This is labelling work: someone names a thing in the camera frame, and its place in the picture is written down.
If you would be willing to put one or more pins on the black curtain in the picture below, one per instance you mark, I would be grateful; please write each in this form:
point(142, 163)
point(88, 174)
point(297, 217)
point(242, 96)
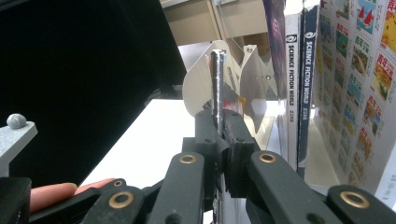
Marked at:
point(77, 62)

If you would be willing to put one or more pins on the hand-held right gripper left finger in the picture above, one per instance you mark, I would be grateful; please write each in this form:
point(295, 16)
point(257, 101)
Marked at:
point(186, 180)

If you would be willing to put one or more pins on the white paper sheet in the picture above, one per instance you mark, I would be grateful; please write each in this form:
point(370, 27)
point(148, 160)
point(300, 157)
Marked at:
point(149, 140)

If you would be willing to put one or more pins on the beige wooden desk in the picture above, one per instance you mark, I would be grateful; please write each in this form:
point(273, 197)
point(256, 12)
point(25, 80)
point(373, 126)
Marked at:
point(193, 21)

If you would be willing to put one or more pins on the black magazine with red print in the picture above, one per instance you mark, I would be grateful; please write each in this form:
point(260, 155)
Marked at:
point(217, 81)

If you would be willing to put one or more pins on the wooden book rack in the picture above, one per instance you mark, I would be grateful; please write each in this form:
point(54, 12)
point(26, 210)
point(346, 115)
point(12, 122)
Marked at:
point(196, 87)

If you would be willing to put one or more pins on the purple magazine with white spine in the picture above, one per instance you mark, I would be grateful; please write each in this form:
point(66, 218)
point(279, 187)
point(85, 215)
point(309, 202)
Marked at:
point(292, 77)

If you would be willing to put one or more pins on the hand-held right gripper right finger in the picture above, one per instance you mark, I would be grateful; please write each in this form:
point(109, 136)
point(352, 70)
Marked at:
point(271, 186)

